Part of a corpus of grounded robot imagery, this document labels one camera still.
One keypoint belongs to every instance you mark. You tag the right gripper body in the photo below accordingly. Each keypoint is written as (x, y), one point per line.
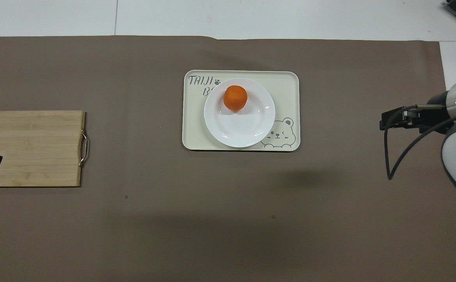
(436, 116)

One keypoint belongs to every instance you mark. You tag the white plate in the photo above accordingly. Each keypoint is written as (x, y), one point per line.
(239, 127)

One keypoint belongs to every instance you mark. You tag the orange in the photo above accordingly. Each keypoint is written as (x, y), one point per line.
(235, 97)

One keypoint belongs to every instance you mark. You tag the cream tray with bear print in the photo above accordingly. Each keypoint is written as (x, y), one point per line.
(286, 94)

